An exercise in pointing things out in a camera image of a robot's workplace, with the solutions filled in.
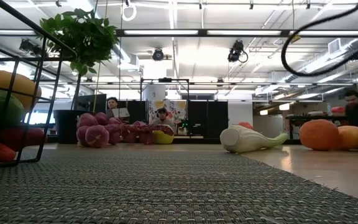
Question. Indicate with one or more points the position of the yellow-green apple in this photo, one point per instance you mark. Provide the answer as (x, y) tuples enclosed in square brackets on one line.
[(163, 139)]

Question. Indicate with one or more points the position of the red tomato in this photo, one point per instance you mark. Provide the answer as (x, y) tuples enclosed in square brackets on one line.
[(246, 125)]

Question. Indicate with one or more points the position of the white green leek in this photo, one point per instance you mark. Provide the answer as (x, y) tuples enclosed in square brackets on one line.
[(244, 140)]

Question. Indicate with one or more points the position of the purple onion bunch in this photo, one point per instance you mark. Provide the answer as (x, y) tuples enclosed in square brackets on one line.
[(96, 136)]

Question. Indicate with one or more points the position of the orange fruit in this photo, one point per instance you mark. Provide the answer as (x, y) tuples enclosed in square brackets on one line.
[(319, 135)]

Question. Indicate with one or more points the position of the red chili pepper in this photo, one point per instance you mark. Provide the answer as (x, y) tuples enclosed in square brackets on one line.
[(33, 136)]

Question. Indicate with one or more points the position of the yellow lemon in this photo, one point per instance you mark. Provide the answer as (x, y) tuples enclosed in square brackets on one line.
[(8, 84)]

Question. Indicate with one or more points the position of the yellow-orange mango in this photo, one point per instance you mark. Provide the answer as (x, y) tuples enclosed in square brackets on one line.
[(354, 137)]

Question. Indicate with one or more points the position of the floral print banner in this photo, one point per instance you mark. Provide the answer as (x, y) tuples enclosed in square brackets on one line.
[(177, 109)]

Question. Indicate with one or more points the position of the black room divider panel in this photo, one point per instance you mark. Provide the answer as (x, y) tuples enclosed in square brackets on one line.
[(208, 118), (138, 110)]

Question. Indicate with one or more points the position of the white laptop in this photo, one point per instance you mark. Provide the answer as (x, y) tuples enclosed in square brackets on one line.
[(121, 113)]

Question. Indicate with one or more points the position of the grey woven placemat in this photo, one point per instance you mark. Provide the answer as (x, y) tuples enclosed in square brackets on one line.
[(135, 193)]

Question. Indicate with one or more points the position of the yellow hanging tag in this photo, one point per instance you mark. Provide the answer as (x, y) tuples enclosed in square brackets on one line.
[(295, 39)]

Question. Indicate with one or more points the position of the dark workbench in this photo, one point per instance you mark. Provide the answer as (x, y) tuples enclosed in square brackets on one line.
[(322, 117)]

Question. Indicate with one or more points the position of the red storage bin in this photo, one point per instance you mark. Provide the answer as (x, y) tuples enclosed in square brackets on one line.
[(338, 109)]

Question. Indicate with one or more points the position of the black spotlight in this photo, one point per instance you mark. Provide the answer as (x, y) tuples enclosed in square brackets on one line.
[(26, 46)]

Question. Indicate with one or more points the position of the white air vent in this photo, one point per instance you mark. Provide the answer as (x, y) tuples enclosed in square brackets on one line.
[(334, 46)]

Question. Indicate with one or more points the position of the black dome fixture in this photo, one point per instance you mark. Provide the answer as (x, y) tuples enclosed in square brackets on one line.
[(356, 56)]

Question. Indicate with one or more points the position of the black metal rig frame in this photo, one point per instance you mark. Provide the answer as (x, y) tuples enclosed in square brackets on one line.
[(165, 80)]

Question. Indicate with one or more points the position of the black round camera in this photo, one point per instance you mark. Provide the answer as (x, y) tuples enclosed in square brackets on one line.
[(158, 55)]

